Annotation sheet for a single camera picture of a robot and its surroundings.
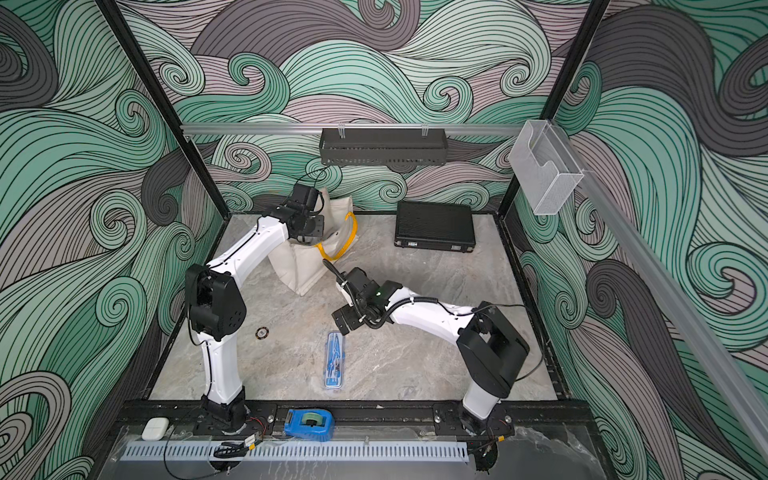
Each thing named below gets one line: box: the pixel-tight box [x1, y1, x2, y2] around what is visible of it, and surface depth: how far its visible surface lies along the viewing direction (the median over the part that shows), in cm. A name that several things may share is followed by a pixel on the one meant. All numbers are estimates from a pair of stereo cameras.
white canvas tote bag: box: [268, 188, 359, 296], surface depth 94 cm
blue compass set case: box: [324, 332, 345, 389], surface depth 83 cm
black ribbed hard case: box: [394, 201, 476, 252], surface depth 113 cm
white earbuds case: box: [142, 418, 170, 441], surface depth 72 cm
